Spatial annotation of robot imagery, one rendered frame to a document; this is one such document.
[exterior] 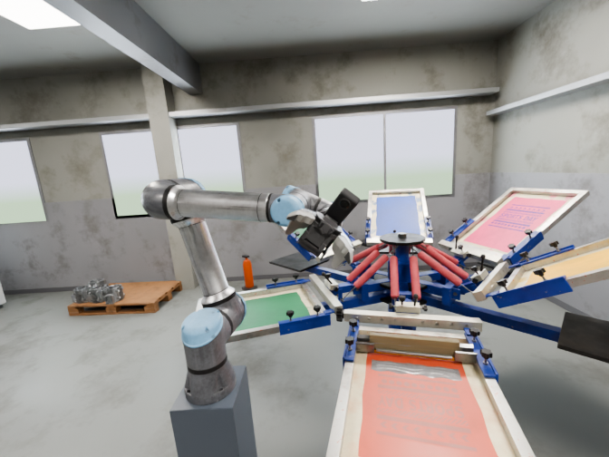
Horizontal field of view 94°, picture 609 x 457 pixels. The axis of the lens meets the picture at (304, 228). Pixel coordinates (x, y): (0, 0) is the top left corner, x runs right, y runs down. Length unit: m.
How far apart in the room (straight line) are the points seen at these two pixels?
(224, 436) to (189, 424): 0.10
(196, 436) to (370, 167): 4.38
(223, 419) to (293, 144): 4.26
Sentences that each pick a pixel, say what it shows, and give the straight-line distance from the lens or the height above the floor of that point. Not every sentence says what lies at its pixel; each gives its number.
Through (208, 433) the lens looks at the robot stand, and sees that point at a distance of 1.04.
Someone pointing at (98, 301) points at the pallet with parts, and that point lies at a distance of 5.20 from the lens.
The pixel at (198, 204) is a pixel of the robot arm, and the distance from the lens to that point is 0.78.
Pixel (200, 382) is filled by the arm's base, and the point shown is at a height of 1.26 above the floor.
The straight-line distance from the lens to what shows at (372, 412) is 1.26.
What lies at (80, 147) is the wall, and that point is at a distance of 6.08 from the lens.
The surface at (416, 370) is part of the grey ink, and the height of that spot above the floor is 0.96.
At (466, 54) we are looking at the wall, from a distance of 5.62.
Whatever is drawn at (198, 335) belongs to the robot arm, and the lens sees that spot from 0.89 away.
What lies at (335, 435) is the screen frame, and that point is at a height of 0.99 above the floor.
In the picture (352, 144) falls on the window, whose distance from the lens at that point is 4.84.
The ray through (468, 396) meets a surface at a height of 0.96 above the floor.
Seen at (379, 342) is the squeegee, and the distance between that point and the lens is 1.47.
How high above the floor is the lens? 1.83
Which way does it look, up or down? 11 degrees down
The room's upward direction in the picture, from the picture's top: 4 degrees counter-clockwise
